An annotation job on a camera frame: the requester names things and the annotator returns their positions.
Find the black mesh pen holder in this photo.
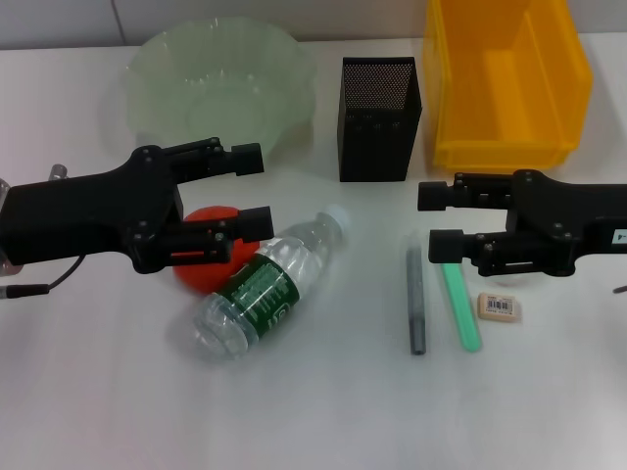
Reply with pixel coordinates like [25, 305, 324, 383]
[336, 56, 423, 184]

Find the yellow plastic bin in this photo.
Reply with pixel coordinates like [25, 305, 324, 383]
[422, 0, 595, 173]

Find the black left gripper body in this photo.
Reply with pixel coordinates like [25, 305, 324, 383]
[0, 145, 186, 275]

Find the pale green glass fruit plate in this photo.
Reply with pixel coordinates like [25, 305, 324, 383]
[121, 17, 317, 166]

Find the red-orange toy orange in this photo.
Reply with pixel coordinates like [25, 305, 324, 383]
[175, 206, 264, 294]

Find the beige eraser with barcode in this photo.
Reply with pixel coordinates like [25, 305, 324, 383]
[475, 292, 524, 324]

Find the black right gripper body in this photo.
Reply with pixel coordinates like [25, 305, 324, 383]
[504, 168, 627, 278]

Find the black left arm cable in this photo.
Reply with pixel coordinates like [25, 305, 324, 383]
[0, 253, 87, 301]

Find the clear green-label water bottle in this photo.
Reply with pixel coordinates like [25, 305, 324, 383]
[192, 204, 355, 362]

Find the grey glitter pen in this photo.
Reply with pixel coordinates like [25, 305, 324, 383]
[404, 231, 428, 357]

